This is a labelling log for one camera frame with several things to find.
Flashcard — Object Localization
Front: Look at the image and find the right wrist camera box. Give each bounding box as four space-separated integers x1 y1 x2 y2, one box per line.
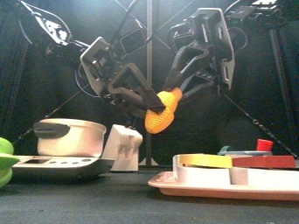
166 22 196 51

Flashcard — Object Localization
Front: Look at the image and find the diagonal frame brace rod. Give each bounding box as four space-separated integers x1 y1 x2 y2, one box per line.
113 0 299 160
10 0 197 145

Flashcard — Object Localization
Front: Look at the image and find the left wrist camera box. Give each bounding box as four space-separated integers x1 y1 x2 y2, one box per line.
117 27 146 55

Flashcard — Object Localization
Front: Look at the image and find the pink plastic tray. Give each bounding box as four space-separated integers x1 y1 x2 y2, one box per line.
146 170 299 202

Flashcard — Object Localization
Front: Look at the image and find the green toy vegetable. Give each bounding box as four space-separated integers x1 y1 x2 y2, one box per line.
0 136 21 189

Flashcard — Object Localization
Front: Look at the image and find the rounded yellow toy corn piece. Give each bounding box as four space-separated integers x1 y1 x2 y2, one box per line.
144 104 176 135

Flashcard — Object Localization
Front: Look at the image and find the yellow green toy slab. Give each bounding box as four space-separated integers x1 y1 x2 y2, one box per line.
177 153 234 170

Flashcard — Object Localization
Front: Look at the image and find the white divided box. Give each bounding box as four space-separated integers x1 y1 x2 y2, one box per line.
172 153 299 190

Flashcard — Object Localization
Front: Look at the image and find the white pot with grey handle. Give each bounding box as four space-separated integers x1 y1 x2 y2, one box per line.
31 117 108 158

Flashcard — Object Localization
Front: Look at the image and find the vertical metal frame pole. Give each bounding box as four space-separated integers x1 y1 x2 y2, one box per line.
137 0 160 167

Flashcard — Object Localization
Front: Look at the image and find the silver kitchen scale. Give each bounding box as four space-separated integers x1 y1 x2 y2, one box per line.
9 154 117 181

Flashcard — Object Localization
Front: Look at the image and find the white plastic block holder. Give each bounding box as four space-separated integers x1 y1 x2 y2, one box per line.
100 123 144 172

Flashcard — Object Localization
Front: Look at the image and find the red toy cylinder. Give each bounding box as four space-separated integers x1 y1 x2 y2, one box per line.
256 138 274 152

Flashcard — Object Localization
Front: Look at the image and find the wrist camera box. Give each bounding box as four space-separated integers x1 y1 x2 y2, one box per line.
117 27 146 55
166 22 196 51

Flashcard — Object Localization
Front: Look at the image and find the red toy block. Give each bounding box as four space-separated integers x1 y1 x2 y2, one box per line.
230 154 297 170

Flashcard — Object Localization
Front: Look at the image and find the tapered yellow toy corn piece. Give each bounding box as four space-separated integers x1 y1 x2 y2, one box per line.
154 87 182 114

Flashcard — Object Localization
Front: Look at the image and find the blue grey toy plate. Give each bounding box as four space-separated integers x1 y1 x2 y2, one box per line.
216 150 273 158

